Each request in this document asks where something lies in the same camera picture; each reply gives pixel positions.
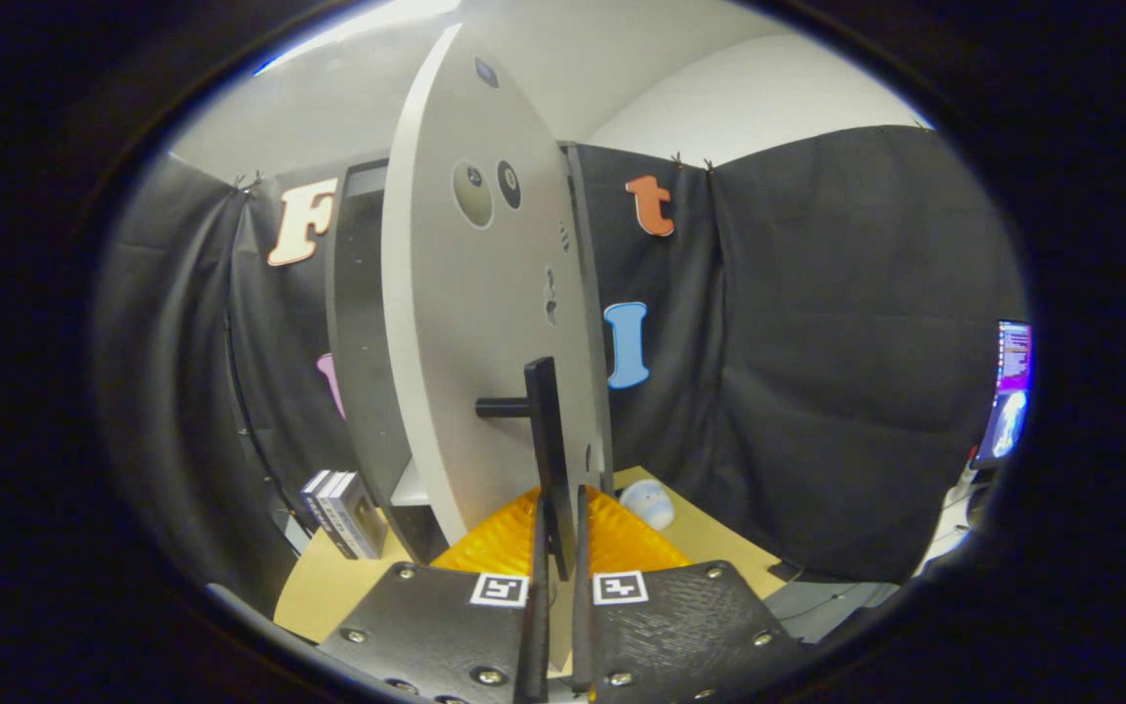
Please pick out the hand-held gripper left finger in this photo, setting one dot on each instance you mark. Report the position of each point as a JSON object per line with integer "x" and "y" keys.
{"x": 446, "y": 626}

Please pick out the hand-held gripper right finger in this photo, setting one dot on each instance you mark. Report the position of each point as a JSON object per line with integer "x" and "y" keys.
{"x": 671, "y": 626}

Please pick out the white blue round object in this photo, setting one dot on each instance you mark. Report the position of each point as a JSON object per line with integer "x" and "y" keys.
{"x": 648, "y": 504}

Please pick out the grey cabinet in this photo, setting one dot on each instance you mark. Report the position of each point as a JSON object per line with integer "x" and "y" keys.
{"x": 358, "y": 342}

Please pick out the black backdrop cloth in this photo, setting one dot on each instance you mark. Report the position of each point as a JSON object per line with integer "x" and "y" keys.
{"x": 817, "y": 342}

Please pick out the computer monitor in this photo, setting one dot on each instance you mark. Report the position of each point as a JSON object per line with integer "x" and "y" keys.
{"x": 1011, "y": 391}

